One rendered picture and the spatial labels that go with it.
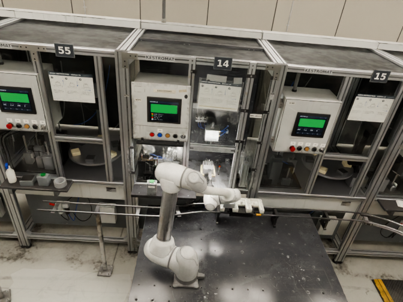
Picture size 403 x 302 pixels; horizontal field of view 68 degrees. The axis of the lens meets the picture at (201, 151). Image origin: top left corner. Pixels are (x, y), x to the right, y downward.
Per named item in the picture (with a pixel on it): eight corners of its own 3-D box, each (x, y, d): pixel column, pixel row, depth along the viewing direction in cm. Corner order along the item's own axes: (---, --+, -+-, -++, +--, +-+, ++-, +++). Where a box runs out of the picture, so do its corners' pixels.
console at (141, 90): (132, 140, 233) (130, 82, 208) (138, 123, 257) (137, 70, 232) (186, 144, 235) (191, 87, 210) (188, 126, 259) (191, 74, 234)
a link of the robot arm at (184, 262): (192, 286, 202) (194, 265, 191) (168, 275, 207) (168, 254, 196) (201, 267, 215) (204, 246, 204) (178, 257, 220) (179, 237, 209)
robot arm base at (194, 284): (204, 289, 207) (205, 284, 204) (172, 288, 206) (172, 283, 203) (204, 266, 223) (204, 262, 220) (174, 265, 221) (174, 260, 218)
